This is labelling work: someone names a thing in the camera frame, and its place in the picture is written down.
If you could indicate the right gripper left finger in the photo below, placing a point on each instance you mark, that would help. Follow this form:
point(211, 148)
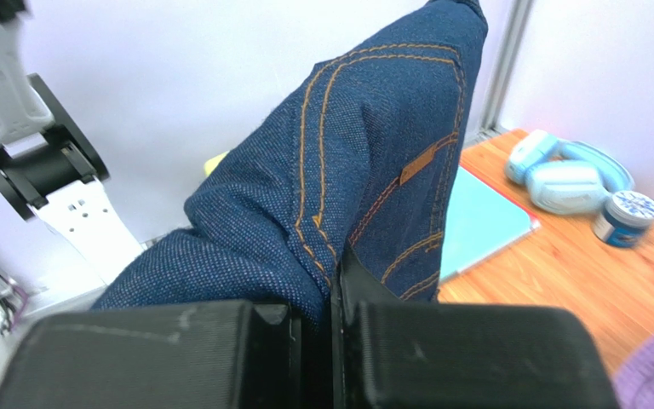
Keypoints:
point(228, 354)

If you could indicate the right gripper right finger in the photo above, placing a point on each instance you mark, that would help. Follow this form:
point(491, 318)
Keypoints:
point(390, 353)

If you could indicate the dark blue denim garment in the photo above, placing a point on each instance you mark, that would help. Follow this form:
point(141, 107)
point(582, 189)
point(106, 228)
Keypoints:
point(362, 156)

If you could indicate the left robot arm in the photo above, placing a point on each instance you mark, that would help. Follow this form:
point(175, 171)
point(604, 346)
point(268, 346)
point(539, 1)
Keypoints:
point(49, 170)

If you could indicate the olive green box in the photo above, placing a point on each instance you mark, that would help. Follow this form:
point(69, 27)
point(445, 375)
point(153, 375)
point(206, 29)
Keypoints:
point(211, 164)

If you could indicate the light blue headphones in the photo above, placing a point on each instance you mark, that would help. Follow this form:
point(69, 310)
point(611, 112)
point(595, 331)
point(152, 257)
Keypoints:
point(565, 178)

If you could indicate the small blue white jar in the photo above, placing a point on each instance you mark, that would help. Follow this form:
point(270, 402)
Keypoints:
point(624, 220)

